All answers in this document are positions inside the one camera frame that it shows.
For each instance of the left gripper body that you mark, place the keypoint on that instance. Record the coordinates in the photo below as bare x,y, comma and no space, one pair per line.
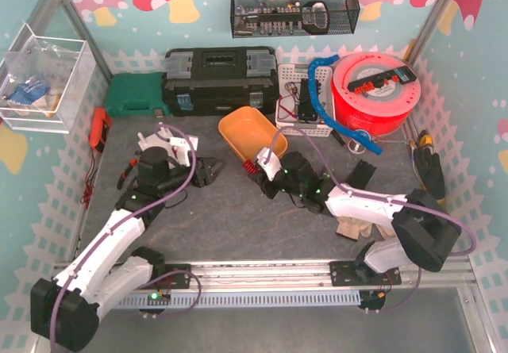
199,171

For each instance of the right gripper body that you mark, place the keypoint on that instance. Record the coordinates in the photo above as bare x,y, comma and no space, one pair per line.
268,182

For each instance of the orange plastic bin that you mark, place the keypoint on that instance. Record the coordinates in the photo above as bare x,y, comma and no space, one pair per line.
246,130

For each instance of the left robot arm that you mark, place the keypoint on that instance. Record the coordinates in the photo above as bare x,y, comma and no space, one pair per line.
68,308

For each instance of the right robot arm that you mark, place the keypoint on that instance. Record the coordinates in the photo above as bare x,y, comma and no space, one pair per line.
416,230

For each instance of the orange black pliers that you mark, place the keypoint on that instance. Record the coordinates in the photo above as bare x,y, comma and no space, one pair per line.
124,174

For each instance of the black ribbed block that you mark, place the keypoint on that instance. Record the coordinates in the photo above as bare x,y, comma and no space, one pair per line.
361,175

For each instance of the white tape roll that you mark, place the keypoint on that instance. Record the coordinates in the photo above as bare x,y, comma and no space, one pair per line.
355,147

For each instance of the beige work glove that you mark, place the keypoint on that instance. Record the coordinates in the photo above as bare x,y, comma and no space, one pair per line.
352,228

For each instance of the black toolbox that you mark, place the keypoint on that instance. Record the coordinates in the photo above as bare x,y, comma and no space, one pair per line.
216,81

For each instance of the green tool case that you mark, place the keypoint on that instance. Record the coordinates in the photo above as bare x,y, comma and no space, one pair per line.
131,94

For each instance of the white perforated basket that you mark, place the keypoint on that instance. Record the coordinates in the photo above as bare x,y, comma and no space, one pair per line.
286,107

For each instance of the orange multimeter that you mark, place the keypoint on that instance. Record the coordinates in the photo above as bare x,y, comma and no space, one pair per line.
100,126

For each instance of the orange filament spool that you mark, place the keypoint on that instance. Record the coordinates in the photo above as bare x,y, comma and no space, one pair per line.
378,112

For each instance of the black yellow work glove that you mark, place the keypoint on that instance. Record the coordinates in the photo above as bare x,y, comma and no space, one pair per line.
427,165

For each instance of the black terminal strip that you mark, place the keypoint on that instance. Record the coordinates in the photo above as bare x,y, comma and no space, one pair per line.
402,75

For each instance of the clear acrylic box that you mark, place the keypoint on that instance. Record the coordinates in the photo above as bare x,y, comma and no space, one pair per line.
67,65

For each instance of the blue white glove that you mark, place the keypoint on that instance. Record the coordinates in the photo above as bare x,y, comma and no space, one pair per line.
30,93

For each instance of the black metal bracket plate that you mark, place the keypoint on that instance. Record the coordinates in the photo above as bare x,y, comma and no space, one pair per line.
306,113

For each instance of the aluminium front rail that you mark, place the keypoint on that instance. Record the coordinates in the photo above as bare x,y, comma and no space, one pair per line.
306,274

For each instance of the black wire mesh basket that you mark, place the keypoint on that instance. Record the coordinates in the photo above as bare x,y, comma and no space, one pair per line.
275,18

